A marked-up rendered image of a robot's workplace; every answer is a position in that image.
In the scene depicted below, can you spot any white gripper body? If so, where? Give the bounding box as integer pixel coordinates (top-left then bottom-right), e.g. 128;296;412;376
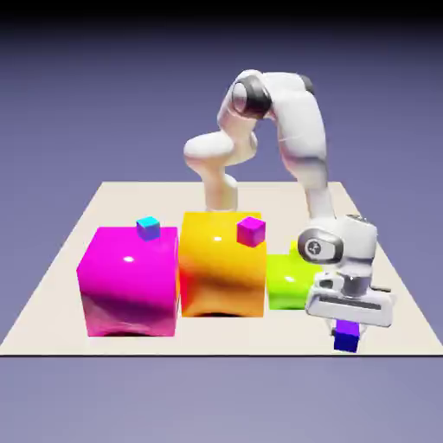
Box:
305;286;396;329

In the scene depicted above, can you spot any small blue cube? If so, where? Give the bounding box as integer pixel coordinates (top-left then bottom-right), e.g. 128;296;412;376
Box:
333;318;361;354

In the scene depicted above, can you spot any small magenta cube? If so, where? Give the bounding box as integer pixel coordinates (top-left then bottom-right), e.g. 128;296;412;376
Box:
236;216;266;248

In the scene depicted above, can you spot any small cyan cube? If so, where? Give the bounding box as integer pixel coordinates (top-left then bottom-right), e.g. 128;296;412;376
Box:
135;215;162;242

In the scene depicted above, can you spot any large green box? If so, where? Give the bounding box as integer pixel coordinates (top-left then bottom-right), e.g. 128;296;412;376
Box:
266;240;325;311

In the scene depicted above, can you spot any large orange box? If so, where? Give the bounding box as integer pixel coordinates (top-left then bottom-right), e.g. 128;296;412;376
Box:
178;210;268;318

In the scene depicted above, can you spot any large magenta box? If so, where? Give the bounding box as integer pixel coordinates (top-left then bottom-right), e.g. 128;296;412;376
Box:
76;226;180;337

